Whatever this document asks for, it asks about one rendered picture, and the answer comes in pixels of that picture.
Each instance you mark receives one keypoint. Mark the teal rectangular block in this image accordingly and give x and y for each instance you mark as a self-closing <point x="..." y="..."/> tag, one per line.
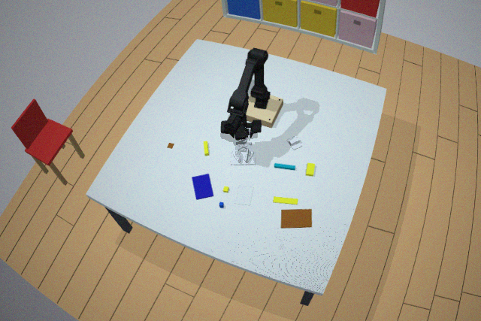
<point x="291" y="167"/>

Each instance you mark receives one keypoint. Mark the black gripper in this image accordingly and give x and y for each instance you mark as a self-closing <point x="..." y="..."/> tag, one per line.
<point x="255" y="125"/>

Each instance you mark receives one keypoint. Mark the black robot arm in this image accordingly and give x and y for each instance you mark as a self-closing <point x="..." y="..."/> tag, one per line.
<point x="239" y="100"/>

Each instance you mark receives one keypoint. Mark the blue flat rectangular plate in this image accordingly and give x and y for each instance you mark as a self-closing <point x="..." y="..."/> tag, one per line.
<point x="202" y="186"/>

